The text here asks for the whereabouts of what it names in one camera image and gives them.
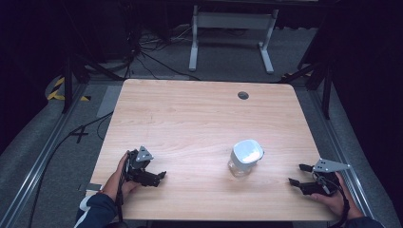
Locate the white metal stand frame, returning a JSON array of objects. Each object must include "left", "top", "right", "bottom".
[{"left": 188, "top": 4, "right": 279, "bottom": 75}]

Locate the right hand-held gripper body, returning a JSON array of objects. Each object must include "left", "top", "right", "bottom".
[{"left": 299, "top": 158, "right": 352, "bottom": 197}]

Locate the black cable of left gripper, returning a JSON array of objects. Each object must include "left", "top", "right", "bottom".
[{"left": 115, "top": 151, "right": 131, "bottom": 223}]

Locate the black metal stand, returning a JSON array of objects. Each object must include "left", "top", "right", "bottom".
[
  {"left": 278, "top": 18, "right": 336, "bottom": 121},
  {"left": 60, "top": 3, "right": 125, "bottom": 115}
]

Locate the person's right hand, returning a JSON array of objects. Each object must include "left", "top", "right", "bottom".
[{"left": 310, "top": 172, "right": 364, "bottom": 220}]

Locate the bundle of black cables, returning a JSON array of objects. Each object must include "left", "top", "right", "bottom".
[{"left": 125, "top": 18, "right": 202, "bottom": 82}]

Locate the black cross tape mark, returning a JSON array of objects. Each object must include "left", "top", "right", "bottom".
[{"left": 69, "top": 125, "right": 90, "bottom": 144}]

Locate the aluminium floor rail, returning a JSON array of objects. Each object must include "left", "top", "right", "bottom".
[
  {"left": 308, "top": 89, "right": 376, "bottom": 219},
  {"left": 0, "top": 83, "right": 89, "bottom": 228}
]

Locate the long black floor cable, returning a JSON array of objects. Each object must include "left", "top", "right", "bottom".
[{"left": 28, "top": 110, "right": 114, "bottom": 228}]

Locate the person's left hand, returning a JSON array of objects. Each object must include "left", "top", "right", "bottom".
[{"left": 101, "top": 150, "right": 141, "bottom": 202}]

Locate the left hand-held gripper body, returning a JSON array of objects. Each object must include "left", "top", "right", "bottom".
[{"left": 125, "top": 145, "right": 160, "bottom": 188}]

